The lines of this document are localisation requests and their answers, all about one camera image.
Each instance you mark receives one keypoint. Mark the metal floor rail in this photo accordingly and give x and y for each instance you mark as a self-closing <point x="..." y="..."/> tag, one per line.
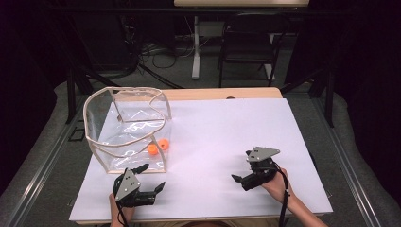
<point x="351" y="176"/>
<point x="42" y="176"/>

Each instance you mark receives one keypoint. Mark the clear plastic bag beige trim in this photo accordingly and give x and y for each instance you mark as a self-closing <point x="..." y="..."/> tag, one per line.
<point x="126" y="148"/>

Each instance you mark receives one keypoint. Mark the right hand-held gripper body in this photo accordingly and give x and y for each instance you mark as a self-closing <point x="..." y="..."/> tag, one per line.
<point x="261" y="170"/>

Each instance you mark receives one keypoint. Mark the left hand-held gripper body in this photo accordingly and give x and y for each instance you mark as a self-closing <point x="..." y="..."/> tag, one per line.
<point x="128" y="185"/>

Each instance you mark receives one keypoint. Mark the black metal stand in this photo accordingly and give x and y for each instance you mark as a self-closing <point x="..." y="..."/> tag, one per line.
<point x="71" y="94"/>
<point x="329" y="101"/>

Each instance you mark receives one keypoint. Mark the orange ball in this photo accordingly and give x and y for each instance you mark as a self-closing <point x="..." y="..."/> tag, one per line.
<point x="163" y="144"/>
<point x="153" y="149"/>

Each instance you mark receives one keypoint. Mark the black folding chair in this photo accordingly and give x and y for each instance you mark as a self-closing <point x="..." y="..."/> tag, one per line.
<point x="246" y="41"/>

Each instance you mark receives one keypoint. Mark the wooden table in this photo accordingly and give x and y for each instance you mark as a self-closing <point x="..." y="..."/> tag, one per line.
<point x="205" y="93"/>

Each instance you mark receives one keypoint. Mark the white desk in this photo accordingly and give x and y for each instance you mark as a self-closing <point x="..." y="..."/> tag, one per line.
<point x="196" y="47"/>

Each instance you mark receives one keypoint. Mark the person's right hand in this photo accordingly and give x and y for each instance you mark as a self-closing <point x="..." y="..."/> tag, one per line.
<point x="277" y="189"/>

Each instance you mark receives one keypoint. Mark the person's left hand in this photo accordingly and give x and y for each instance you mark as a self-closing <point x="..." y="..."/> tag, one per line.
<point x="126" y="213"/>

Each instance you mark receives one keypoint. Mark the white board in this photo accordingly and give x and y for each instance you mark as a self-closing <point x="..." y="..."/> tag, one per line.
<point x="205" y="189"/>

